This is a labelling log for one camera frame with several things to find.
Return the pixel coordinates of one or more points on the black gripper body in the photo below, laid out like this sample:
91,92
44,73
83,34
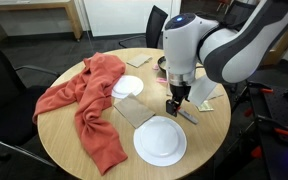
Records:
180,91

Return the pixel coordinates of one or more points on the grey marker with red cap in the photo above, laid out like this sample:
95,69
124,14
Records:
189,116

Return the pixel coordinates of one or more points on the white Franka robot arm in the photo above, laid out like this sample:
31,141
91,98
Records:
184,43

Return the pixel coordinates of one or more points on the black bowl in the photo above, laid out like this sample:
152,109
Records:
161,63

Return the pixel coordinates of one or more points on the pink rectangular eraser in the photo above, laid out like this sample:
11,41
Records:
161,80

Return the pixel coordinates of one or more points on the yellow paper packet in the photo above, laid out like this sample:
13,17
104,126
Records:
206,107

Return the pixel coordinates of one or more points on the small pink eraser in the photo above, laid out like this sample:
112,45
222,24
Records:
155,67

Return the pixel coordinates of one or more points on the large white plate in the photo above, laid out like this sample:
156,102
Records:
159,141

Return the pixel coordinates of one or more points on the large brown paper napkin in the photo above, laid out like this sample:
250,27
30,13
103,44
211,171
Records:
134,111

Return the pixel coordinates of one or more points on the small white plate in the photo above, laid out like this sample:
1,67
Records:
127,86

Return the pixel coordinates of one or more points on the small brown paper napkin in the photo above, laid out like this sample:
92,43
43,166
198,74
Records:
139,60

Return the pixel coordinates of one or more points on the black mesh office chair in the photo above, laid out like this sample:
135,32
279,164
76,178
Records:
0,100
154,26
237,15

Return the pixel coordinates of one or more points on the orange cloth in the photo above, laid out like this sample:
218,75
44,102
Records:
94,86

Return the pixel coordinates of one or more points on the black optical breadboard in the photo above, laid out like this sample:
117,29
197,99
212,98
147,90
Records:
280,110

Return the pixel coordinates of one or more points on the wooden bench table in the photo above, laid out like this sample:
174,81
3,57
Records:
71,16

